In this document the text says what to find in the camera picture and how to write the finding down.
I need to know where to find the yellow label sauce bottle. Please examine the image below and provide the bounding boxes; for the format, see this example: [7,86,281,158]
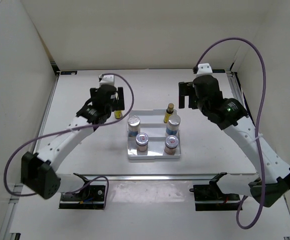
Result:
[163,103,174,123]
[114,110,123,120]

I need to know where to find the aluminium rail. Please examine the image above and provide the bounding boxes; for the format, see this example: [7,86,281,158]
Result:
[57,173,256,181]
[225,70,263,148]
[22,74,59,142]

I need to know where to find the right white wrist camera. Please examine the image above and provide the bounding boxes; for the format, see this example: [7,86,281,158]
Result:
[193,63,213,76]

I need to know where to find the white divided organizer tray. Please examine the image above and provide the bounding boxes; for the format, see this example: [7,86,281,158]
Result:
[127,109,181,162]

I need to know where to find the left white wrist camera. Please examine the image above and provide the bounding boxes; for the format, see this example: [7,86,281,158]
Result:
[98,74,115,86]

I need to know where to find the aluminium front rail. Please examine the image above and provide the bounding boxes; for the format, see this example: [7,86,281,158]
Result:
[57,173,256,181]

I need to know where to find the purple cable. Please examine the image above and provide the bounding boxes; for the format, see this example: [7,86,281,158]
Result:
[4,73,135,196]
[192,37,268,230]

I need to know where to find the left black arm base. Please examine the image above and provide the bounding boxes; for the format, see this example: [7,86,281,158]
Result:
[58,173,109,210]

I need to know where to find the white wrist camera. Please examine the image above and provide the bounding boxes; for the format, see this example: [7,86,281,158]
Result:
[98,74,115,86]
[193,63,213,76]

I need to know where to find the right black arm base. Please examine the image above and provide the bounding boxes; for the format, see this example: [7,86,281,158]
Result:
[189,172,241,212]

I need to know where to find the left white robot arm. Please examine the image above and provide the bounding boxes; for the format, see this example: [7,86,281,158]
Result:
[21,84,125,199]

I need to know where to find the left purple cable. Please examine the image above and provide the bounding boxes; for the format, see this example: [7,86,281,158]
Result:
[4,73,135,196]

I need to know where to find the white lid jar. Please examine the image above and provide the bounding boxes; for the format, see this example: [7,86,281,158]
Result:
[164,135,179,155]
[135,132,149,154]

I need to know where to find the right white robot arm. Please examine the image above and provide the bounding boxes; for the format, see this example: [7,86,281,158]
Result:
[178,75,290,208]

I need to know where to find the blue label shaker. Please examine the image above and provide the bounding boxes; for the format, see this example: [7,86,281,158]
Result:
[127,115,140,137]
[165,114,181,136]

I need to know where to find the aluminium left rail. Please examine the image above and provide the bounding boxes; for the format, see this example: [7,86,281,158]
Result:
[22,74,59,142]

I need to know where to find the aluminium right rail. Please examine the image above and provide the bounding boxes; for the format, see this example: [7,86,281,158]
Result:
[225,70,263,148]

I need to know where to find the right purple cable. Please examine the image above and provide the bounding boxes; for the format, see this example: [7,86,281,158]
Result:
[192,37,268,230]

